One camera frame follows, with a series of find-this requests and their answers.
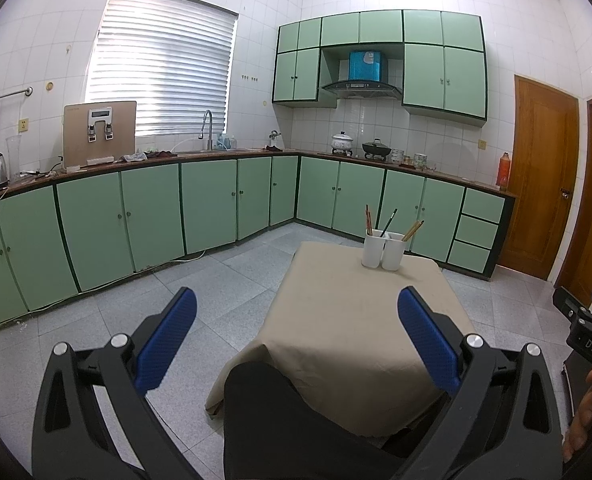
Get plain wooden chopstick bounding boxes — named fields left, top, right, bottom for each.
left=402, top=220, right=424, bottom=242

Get black spoon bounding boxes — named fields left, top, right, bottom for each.
left=379, top=208, right=398, bottom=237

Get green lower kitchen cabinets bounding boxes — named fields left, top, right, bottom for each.
left=0, top=154, right=515, bottom=324

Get green kitchen cabinets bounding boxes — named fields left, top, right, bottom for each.
left=0, top=154, right=515, bottom=324
left=272, top=9, right=489, bottom=127

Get kitchen faucet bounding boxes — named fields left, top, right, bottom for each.
left=198, top=110, right=213, bottom=152

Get green upper kitchen cabinets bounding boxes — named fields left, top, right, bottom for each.
left=272, top=9, right=489, bottom=127

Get person's right hand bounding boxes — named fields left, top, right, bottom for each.
left=562, top=369, right=592, bottom=463

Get black flat box on floor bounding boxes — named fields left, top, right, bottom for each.
left=561, top=350, right=592, bottom=417

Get beige tablecloth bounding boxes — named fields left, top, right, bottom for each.
left=205, top=242, right=474, bottom=437

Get white twin utensil holder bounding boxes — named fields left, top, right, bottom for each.
left=361, top=230, right=407, bottom=272

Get black wok with lid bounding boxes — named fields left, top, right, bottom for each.
left=362, top=138, right=391, bottom=162

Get cardboard box with picture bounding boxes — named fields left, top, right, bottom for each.
left=63, top=101, right=136, bottom=167

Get range hood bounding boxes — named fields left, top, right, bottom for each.
left=323, top=80, right=402, bottom=101

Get white window blind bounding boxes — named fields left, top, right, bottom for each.
left=84, top=0, right=238, bottom=136

